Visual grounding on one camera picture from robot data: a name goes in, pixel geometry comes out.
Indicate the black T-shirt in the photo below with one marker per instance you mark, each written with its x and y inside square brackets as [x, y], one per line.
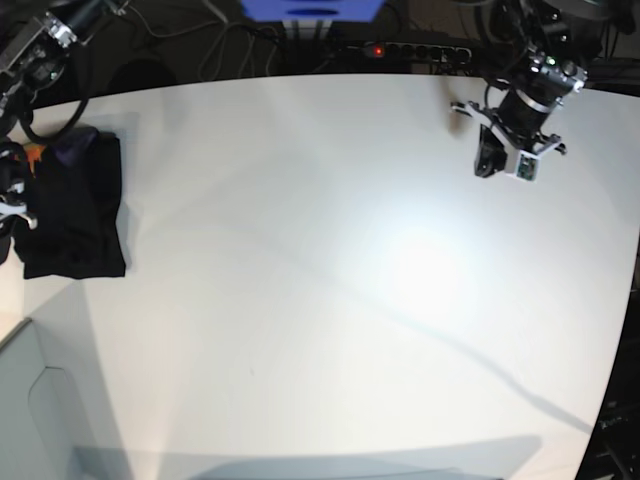
[74, 190]

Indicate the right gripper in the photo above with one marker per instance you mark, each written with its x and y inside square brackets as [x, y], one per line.
[13, 206]

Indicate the black power strip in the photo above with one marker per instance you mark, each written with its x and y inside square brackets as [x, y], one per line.
[416, 53]

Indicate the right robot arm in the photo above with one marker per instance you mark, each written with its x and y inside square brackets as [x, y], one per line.
[34, 60]

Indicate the blue plastic box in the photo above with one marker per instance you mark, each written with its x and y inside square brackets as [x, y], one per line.
[333, 10]

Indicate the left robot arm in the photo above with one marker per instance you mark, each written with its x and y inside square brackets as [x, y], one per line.
[538, 54]

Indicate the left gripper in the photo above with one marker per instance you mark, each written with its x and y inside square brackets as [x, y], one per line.
[495, 136]

